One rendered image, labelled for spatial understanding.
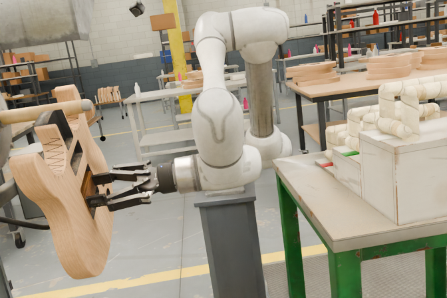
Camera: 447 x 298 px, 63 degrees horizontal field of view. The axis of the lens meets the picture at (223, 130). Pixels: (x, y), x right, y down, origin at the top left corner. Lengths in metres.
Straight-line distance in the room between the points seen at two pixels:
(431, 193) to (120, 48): 11.53
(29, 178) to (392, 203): 0.70
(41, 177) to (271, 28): 0.84
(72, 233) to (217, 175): 0.32
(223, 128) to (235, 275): 1.17
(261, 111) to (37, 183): 0.95
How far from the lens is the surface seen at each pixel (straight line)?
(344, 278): 0.87
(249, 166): 0.85
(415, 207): 0.86
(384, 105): 0.87
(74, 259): 0.85
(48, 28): 0.75
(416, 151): 0.82
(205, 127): 0.71
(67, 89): 0.95
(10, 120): 0.95
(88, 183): 0.93
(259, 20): 1.24
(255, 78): 1.35
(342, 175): 1.05
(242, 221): 1.66
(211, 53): 1.15
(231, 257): 1.75
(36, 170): 0.70
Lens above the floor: 1.33
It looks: 13 degrees down
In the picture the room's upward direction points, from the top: 8 degrees counter-clockwise
